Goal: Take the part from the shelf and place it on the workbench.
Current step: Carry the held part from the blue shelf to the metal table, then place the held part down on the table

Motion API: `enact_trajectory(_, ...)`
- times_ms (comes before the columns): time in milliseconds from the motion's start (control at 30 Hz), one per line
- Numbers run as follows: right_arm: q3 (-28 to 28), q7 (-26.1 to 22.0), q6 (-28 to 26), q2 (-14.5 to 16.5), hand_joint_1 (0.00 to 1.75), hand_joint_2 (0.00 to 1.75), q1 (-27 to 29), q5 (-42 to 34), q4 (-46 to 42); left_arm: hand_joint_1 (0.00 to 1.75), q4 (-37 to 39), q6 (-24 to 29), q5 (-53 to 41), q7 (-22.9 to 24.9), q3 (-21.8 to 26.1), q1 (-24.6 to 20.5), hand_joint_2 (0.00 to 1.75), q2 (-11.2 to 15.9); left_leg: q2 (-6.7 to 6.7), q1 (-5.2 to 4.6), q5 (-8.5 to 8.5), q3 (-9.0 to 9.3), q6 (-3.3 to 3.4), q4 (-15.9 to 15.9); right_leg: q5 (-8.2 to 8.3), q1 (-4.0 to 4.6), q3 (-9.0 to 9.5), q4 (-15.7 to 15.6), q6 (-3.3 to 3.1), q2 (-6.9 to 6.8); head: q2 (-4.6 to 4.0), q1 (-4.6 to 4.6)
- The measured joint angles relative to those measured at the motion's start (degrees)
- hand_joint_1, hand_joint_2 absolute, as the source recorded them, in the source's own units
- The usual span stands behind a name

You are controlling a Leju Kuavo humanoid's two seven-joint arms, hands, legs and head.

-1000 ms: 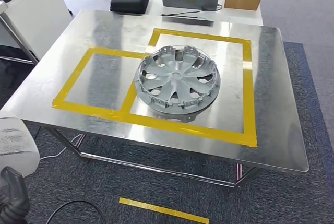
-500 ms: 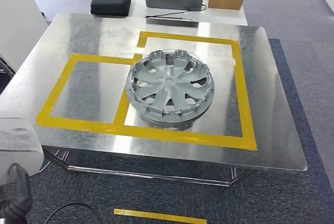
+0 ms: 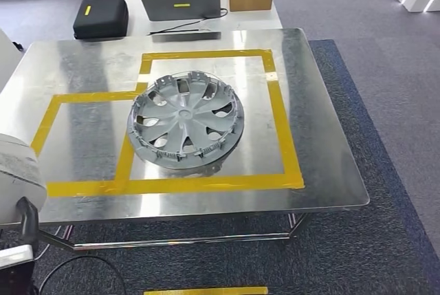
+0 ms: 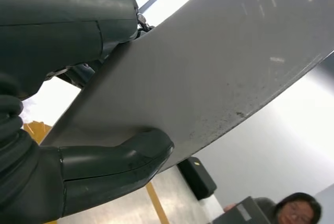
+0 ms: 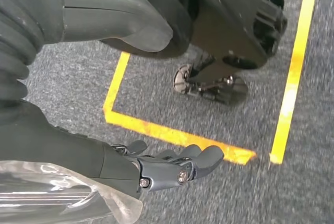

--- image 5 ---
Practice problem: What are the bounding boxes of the clear plastic cover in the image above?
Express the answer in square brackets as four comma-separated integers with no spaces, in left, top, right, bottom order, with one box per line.
[0,160,144,224]

